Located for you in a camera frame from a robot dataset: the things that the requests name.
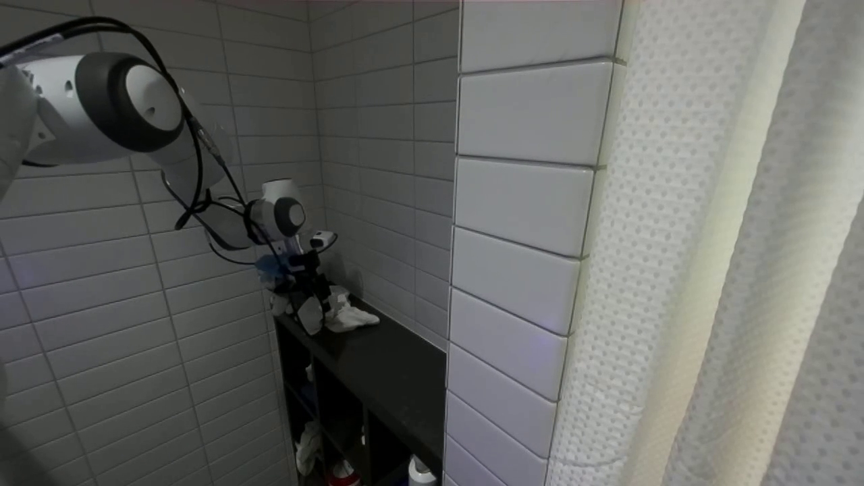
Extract husky plush toy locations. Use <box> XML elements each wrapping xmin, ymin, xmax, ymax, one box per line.
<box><xmin>269</xmin><ymin>292</ymin><xmax>294</xmax><ymax>317</ymax></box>

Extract red white item in shelf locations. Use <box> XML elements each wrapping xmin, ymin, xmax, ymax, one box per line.
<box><xmin>327</xmin><ymin>460</ymin><xmax>361</xmax><ymax>486</ymax></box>

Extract black shelf unit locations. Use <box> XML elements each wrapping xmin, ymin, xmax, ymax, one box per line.
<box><xmin>274</xmin><ymin>317</ymin><xmax>444</xmax><ymax>486</ymax></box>

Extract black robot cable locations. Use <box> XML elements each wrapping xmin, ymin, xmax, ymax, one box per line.
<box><xmin>0</xmin><ymin>14</ymin><xmax>300</xmax><ymax>271</ymax></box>

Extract white shower curtain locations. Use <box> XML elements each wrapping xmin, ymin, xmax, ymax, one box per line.
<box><xmin>547</xmin><ymin>0</ymin><xmax>864</xmax><ymax>486</ymax></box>

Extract white cloth in shelf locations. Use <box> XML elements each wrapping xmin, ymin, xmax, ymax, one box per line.
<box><xmin>294</xmin><ymin>421</ymin><xmax>320</xmax><ymax>476</ymax></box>

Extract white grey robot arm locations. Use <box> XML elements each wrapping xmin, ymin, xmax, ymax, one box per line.
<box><xmin>0</xmin><ymin>52</ymin><xmax>331</xmax><ymax>332</ymax></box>

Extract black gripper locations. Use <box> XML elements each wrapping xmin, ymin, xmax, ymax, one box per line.
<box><xmin>289</xmin><ymin>251</ymin><xmax>331</xmax><ymax>332</ymax></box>

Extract white towel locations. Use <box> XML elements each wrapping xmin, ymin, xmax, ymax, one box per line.
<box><xmin>297</xmin><ymin>287</ymin><xmax>378</xmax><ymax>334</ymax></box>

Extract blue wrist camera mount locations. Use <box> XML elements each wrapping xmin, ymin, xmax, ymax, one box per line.
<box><xmin>257</xmin><ymin>255</ymin><xmax>289</xmax><ymax>283</ymax></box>

